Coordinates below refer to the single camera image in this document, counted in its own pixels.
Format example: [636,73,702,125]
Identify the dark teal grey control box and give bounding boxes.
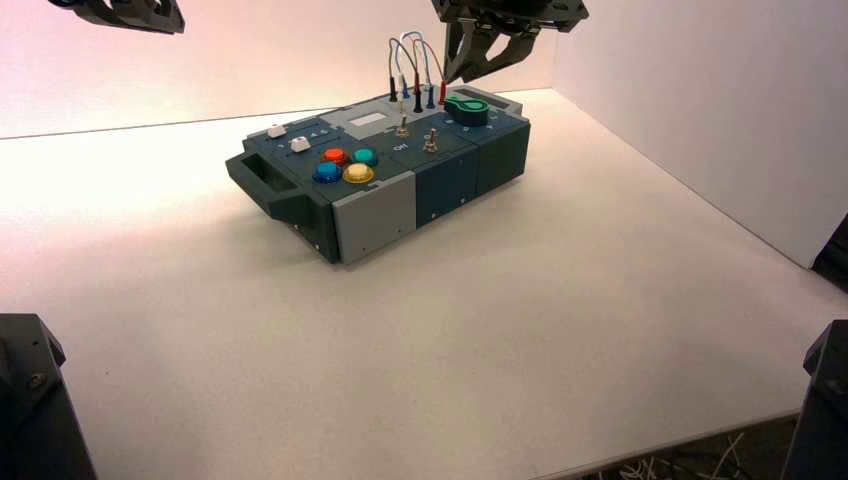
[225,84,533,265]

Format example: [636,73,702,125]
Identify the white cable pile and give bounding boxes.
[616,433,750,480]

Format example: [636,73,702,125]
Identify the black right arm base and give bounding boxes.
[781,319,848,480]

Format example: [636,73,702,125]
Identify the dark object behind white board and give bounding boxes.
[811,215,848,293]

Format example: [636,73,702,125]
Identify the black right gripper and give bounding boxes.
[430,0,590,85]

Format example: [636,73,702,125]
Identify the grey jumper wire black plugs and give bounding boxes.
[388,37,424,114]

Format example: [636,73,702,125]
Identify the red jumper wire red plugs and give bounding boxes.
[411,38,449,106]

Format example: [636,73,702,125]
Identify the green rotary knob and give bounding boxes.
[443,95,492,128]

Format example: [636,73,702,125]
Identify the white jumper wire blue plugs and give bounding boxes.
[399,31,436,110]

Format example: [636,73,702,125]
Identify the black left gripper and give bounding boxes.
[46,0,186,35]

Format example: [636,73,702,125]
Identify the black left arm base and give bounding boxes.
[0,313,98,480]

